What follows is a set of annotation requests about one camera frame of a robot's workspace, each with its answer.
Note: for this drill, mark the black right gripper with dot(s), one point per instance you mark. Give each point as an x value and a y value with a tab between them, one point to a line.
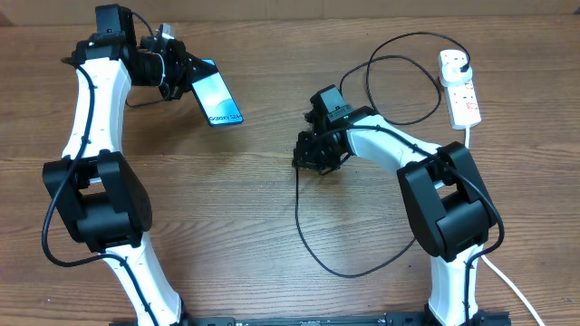
308	158

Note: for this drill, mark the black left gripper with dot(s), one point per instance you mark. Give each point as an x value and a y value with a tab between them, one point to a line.
188	69

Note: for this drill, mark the Galaxy S24+ smartphone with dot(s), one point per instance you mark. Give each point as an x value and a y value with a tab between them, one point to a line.
216	101

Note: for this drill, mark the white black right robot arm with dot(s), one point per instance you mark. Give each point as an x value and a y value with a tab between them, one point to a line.
447	204

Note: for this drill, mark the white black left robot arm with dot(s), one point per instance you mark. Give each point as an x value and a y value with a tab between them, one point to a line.
93	189

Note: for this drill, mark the white charger plug adapter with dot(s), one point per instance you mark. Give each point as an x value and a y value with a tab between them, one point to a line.
451	75

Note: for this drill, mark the white power strip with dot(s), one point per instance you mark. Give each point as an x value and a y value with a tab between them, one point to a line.
461	101

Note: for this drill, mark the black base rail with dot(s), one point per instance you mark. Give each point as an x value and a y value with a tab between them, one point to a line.
308	321

